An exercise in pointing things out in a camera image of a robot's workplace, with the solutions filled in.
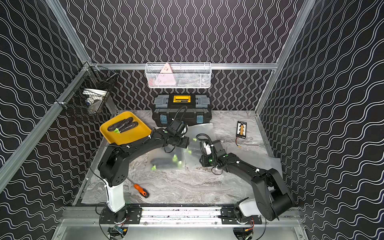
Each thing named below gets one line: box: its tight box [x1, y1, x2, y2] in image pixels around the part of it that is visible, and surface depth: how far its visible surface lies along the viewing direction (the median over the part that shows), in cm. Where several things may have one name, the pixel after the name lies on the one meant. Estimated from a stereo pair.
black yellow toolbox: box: [152, 93, 212, 127], surface depth 103 cm
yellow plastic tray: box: [99, 111, 152, 146], surface depth 109 cm
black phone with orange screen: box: [236, 120, 247, 139], surface depth 109 cm
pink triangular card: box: [154, 63, 176, 86], surface depth 92 cm
